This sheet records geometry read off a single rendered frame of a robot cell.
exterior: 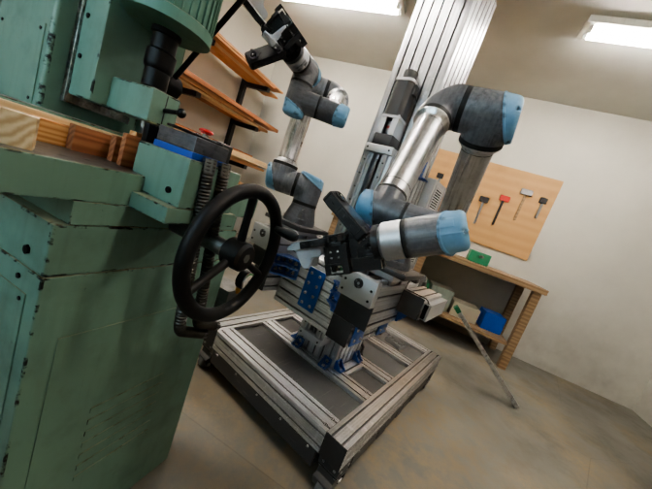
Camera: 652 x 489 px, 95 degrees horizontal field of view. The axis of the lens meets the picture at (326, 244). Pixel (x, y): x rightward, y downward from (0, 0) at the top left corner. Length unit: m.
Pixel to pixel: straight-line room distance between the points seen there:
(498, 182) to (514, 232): 0.58
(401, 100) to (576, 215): 3.02
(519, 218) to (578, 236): 0.57
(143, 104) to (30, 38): 0.29
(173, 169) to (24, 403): 0.48
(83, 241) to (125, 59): 0.45
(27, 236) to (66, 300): 0.12
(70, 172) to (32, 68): 0.42
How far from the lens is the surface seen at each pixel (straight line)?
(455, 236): 0.54
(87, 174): 0.61
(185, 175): 0.59
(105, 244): 0.67
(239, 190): 0.55
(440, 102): 0.89
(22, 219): 0.69
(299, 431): 1.29
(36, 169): 0.58
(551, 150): 4.11
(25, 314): 0.70
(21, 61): 1.02
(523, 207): 3.94
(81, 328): 0.73
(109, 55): 0.90
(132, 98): 0.83
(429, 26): 1.61
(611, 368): 4.41
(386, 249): 0.56
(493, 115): 0.89
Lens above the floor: 0.98
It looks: 9 degrees down
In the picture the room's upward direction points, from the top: 20 degrees clockwise
